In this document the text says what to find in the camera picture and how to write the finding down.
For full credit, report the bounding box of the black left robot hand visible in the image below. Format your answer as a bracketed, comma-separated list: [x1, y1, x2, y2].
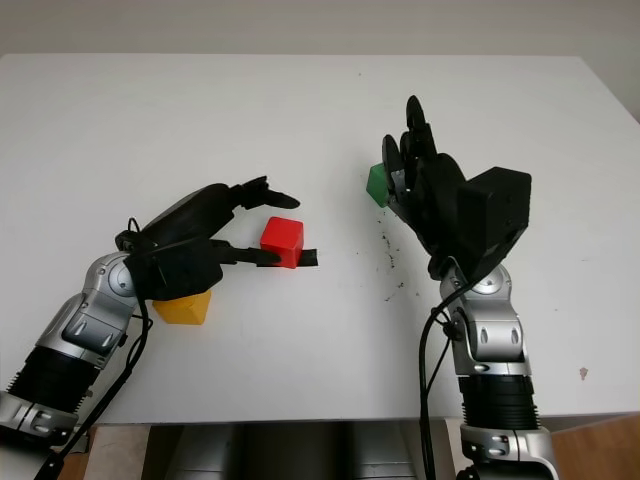
[115, 175, 301, 269]

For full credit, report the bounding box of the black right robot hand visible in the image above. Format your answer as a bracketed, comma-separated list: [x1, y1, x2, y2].
[380, 95, 476, 281]

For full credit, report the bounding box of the green wooden block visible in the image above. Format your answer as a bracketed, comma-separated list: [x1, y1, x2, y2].
[367, 163, 392, 209]

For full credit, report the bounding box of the red wooden block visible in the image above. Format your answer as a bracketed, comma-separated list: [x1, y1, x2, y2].
[260, 216, 305, 270]

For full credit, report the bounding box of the yellow wooden block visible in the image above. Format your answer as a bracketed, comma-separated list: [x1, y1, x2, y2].
[152, 289, 214, 327]

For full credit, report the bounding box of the black tape strip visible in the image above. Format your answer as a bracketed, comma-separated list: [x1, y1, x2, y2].
[255, 248, 320, 269]

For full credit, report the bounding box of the dark grey robot torso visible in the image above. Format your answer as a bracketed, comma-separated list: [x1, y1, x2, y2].
[141, 422, 424, 480]

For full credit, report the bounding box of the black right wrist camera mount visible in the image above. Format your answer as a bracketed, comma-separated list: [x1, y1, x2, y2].
[457, 165, 532, 281]

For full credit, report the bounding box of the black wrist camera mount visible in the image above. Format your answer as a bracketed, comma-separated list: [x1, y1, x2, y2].
[457, 165, 532, 281]
[124, 239, 224, 304]

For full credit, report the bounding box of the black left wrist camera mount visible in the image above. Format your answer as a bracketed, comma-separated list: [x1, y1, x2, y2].
[124, 239, 224, 304]

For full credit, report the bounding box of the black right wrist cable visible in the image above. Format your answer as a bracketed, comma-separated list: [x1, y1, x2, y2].
[418, 279, 476, 480]

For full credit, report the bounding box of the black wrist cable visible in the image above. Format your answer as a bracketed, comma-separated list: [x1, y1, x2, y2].
[418, 279, 476, 480]
[29, 217, 154, 480]

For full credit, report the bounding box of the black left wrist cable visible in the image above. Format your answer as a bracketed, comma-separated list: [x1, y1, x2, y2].
[29, 217, 154, 480]

